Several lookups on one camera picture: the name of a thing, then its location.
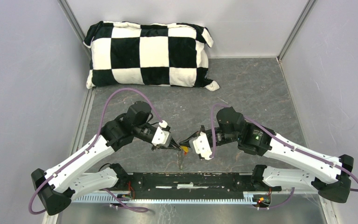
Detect yellow key tag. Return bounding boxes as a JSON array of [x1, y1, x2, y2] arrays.
[[182, 147, 189, 154]]

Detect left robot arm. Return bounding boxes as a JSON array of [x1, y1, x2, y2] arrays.
[[31, 101, 181, 216]]

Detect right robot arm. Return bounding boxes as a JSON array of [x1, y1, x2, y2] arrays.
[[180, 107, 354, 203]]

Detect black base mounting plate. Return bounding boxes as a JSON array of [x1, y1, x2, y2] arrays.
[[109, 163, 282, 200]]

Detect black white checkered pillow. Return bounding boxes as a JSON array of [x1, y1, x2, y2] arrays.
[[83, 21, 219, 91]]

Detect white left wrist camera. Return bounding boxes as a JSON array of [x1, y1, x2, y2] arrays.
[[151, 120, 172, 147]]

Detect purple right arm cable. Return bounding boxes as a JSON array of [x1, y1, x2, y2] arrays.
[[209, 103, 358, 192]]

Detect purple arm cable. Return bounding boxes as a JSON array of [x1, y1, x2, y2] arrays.
[[209, 103, 358, 192], [28, 87, 165, 215]]

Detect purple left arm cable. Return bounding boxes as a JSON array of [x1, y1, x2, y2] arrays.
[[28, 87, 165, 215]]

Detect white slotted cable duct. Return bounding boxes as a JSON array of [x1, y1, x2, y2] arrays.
[[73, 192, 256, 205]]

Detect right aluminium frame rail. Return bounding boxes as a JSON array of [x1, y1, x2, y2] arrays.
[[276, 0, 317, 64]]

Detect aluminium frame rail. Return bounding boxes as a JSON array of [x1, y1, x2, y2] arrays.
[[276, 0, 317, 64], [58, 0, 91, 59]]

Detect left aluminium frame rail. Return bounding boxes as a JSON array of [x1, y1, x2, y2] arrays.
[[58, 0, 91, 59]]

